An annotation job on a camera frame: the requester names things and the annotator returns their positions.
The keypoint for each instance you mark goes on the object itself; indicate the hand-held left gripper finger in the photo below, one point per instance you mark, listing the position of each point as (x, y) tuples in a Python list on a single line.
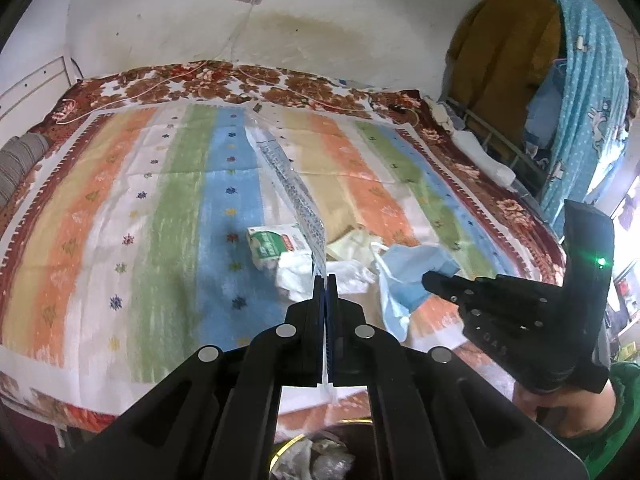
[(320, 320), (331, 320)]

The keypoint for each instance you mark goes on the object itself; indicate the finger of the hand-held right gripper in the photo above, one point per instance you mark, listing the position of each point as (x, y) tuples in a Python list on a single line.
[(500, 317), (450, 285)]

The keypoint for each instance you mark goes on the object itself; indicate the light blue plastic bag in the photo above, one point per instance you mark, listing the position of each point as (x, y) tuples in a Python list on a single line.
[(405, 280)]

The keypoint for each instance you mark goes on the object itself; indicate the white plastic bag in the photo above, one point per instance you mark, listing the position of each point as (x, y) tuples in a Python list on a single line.
[(320, 465), (300, 277)]

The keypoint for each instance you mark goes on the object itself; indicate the cream plastic bag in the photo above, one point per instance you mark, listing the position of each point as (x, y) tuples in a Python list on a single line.
[(350, 247)]

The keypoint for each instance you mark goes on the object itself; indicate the small white paper carton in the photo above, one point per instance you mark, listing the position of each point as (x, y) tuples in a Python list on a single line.
[(270, 247)]

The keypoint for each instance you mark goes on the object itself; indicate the dark bin with gold rim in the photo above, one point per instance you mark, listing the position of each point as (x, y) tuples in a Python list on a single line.
[(362, 442)]

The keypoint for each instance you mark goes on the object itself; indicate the clear plastic wrapper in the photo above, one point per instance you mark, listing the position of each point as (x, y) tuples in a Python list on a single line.
[(295, 185)]

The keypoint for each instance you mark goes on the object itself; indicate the person's right forearm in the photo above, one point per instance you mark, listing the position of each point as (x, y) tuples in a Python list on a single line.
[(622, 425)]

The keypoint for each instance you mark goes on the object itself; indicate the person's right hand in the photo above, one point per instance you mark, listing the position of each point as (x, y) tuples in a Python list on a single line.
[(575, 412)]

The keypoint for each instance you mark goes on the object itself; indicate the white pillow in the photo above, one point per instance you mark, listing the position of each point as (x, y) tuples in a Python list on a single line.
[(487, 160)]

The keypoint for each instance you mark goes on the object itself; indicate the blue printed hanging cloth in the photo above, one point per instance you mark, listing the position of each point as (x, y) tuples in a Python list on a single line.
[(585, 110)]

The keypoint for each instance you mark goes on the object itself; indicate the striped colourful bed sheet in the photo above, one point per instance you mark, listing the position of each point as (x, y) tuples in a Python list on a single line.
[(150, 210)]

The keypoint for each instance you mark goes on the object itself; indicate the mustard hanging garment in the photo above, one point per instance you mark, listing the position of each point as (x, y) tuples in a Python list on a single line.
[(500, 50)]

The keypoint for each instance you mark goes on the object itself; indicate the brown floral blanket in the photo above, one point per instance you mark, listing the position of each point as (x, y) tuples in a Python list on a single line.
[(175, 80)]

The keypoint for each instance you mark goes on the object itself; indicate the grey rolled pillow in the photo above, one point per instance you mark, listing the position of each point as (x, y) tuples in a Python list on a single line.
[(20, 165)]

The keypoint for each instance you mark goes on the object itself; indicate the white headboard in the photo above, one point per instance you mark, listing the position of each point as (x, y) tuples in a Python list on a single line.
[(30, 85)]

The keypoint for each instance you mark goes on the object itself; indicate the metal bed rail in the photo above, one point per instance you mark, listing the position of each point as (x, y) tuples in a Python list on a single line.
[(492, 132)]

